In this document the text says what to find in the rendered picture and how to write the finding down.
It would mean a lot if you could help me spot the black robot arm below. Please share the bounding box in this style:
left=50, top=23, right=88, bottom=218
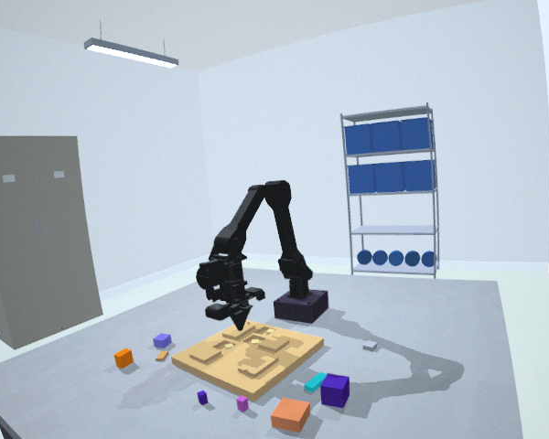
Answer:
left=196, top=180, right=313, bottom=303

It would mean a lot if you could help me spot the small purple block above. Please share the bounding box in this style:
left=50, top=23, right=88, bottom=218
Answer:
left=197, top=391, right=208, bottom=405
left=236, top=395, right=248, bottom=412

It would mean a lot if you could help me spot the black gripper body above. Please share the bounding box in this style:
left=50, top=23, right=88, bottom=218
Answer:
left=205, top=278, right=265, bottom=321

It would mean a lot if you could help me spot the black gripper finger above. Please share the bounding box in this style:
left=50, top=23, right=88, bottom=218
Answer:
left=229, top=310, right=243, bottom=331
left=239, top=305, right=253, bottom=329

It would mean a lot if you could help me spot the purple cube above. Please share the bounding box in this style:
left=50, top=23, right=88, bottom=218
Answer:
left=320, top=373, right=350, bottom=408

